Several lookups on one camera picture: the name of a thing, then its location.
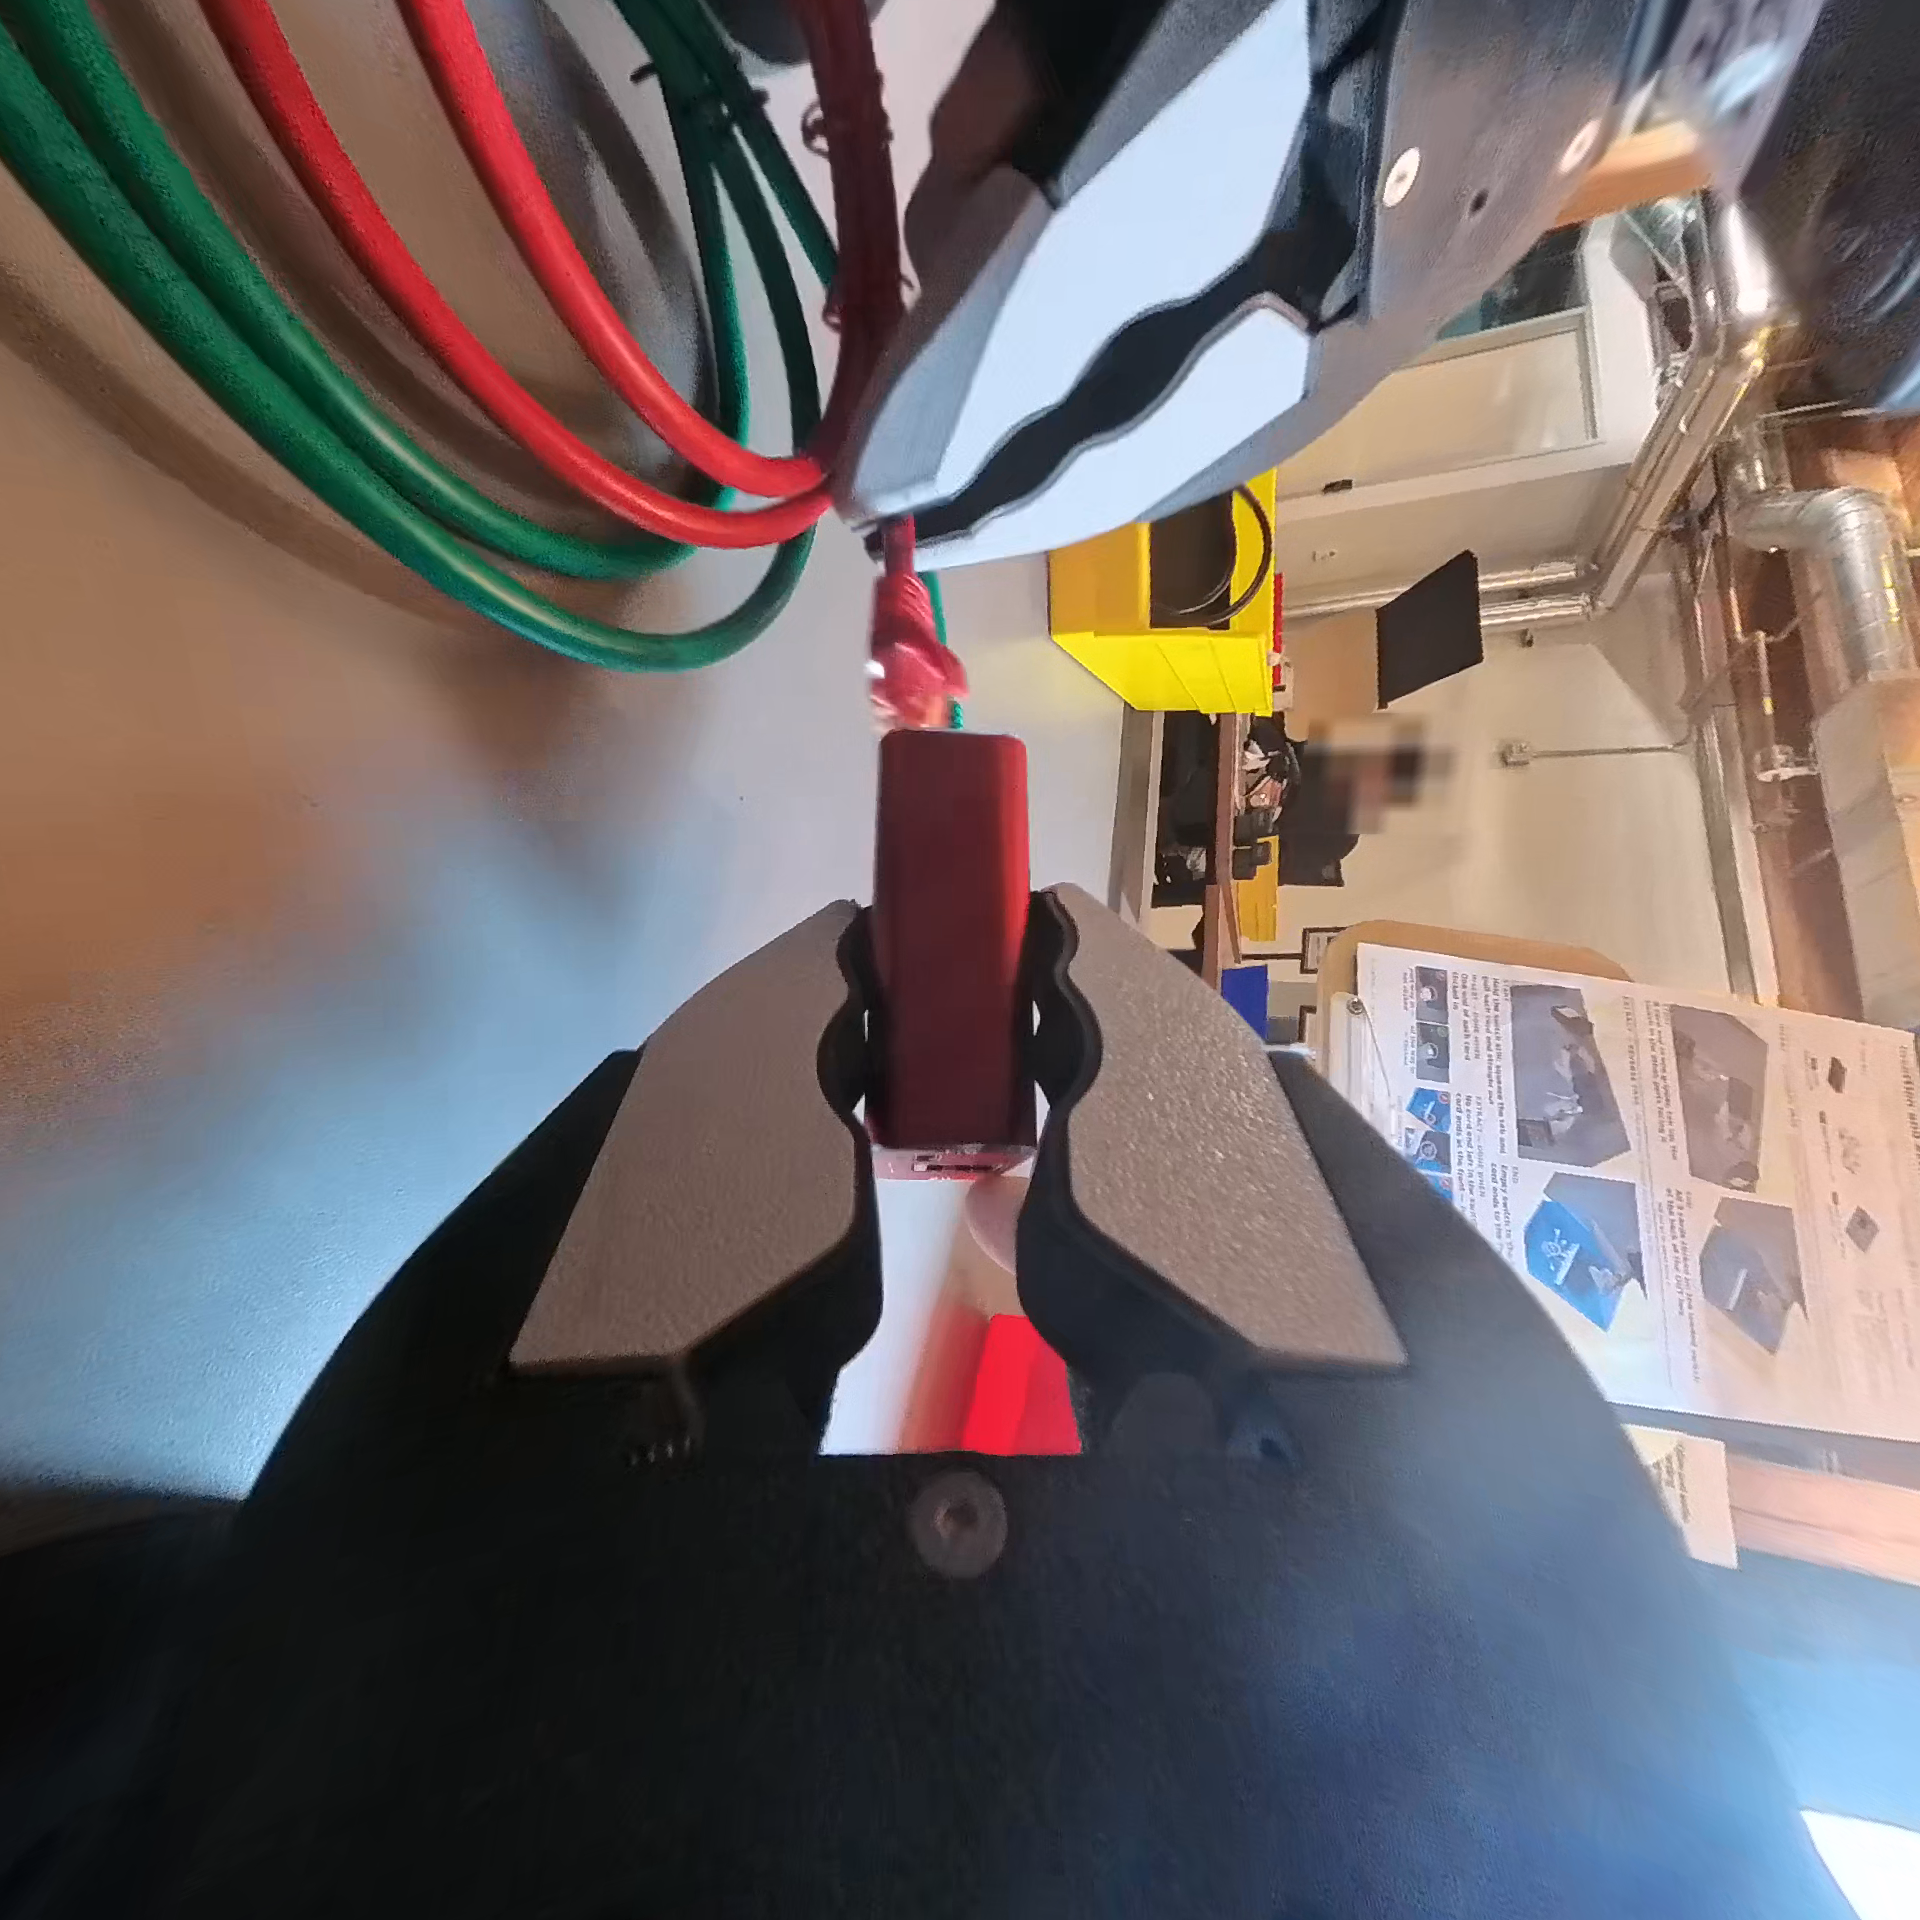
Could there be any clear page holder bar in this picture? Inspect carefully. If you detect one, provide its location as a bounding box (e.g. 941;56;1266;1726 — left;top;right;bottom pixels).
1333;982;1403;1157

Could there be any silver ventilation duct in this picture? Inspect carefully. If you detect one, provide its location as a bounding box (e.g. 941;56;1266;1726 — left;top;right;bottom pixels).
1487;195;1920;682

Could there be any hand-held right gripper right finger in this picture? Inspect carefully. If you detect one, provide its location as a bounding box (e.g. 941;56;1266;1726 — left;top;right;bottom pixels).
1017;882;1411;1456

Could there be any green ethernet cable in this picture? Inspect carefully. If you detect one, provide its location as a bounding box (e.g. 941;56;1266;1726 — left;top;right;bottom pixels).
0;0;951;670

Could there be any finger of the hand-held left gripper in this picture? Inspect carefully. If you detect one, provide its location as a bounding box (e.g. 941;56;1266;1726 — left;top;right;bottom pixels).
858;296;1328;569
844;0;1321;510

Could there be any wooden work table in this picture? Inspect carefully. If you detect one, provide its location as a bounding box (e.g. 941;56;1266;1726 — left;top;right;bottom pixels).
1200;710;1277;992

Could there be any red ethernet cable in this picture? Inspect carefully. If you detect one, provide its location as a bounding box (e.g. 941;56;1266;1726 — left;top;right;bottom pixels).
203;0;966;736

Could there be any printed instruction sheet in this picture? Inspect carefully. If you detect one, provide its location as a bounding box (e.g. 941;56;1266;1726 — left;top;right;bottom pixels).
1358;942;1920;1443

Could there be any red ethernet splitter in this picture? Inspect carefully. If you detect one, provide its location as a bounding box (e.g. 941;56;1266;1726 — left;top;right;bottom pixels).
870;725;1041;1179

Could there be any red plastic bin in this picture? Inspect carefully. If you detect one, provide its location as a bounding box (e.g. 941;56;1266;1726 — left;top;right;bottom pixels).
961;1309;1087;1456

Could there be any yellow plastic bin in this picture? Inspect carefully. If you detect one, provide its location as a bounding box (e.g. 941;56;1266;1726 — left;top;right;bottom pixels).
1050;467;1284;713

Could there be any wooden beam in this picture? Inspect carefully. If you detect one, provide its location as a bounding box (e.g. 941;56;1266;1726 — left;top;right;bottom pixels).
1547;119;1713;225

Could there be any black and tan folding board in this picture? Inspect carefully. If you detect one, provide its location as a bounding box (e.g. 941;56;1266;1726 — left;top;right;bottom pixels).
1286;549;1487;713

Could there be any instruction sheet on stand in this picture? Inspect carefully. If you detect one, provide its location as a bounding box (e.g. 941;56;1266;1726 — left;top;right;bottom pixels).
1321;917;1920;1502

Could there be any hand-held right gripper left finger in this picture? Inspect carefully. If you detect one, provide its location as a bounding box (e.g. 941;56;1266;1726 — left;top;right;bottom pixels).
506;899;886;1453

